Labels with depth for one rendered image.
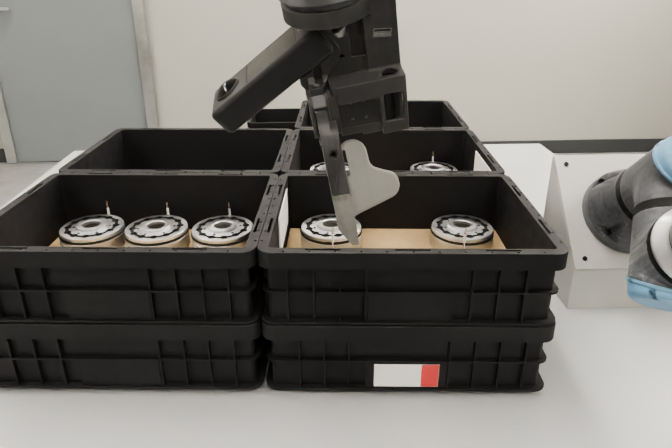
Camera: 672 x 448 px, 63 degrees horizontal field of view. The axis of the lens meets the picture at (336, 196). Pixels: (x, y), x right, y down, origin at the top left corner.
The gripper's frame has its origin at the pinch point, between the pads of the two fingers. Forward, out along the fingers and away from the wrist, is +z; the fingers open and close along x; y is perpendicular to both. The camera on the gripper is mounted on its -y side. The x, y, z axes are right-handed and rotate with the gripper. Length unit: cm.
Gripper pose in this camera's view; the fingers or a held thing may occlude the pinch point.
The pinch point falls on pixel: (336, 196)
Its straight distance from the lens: 55.3
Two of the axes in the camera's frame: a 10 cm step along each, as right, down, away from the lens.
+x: -1.4, -6.3, 7.7
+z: 1.4, 7.5, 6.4
